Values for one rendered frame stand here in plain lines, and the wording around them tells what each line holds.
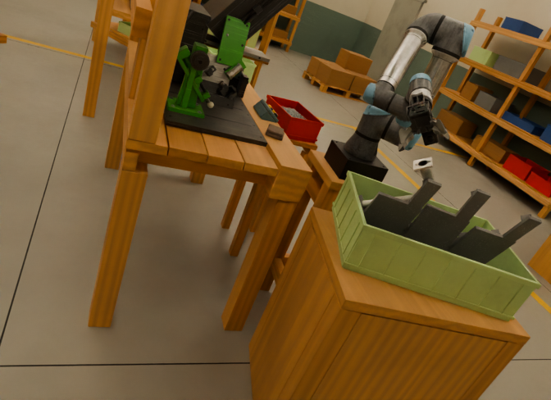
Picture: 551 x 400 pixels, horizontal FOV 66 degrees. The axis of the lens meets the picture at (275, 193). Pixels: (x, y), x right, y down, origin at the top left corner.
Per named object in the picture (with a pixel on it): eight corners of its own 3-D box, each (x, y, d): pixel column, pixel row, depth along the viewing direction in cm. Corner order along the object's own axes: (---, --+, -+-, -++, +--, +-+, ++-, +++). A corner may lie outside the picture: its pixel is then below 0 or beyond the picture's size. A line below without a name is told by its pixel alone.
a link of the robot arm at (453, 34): (383, 138, 193) (443, 16, 175) (413, 152, 190) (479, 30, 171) (378, 139, 183) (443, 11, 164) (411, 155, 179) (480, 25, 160)
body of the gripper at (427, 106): (405, 118, 136) (405, 96, 144) (412, 138, 141) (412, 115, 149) (430, 111, 132) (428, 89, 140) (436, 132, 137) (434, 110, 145)
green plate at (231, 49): (235, 68, 207) (245, 24, 203) (239, 68, 200) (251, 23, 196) (212, 61, 203) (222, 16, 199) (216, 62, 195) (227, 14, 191)
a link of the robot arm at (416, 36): (420, -2, 170) (362, 89, 157) (446, 8, 167) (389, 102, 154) (413, 20, 181) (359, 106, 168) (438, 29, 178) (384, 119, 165)
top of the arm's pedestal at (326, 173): (362, 170, 219) (366, 162, 218) (389, 202, 193) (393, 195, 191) (307, 156, 208) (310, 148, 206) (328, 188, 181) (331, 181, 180)
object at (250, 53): (260, 56, 230) (261, 51, 229) (267, 65, 217) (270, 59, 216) (188, 34, 214) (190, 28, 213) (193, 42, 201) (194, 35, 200)
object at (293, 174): (230, 85, 295) (237, 65, 288) (299, 203, 174) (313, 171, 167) (211, 80, 289) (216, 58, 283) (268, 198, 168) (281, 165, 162)
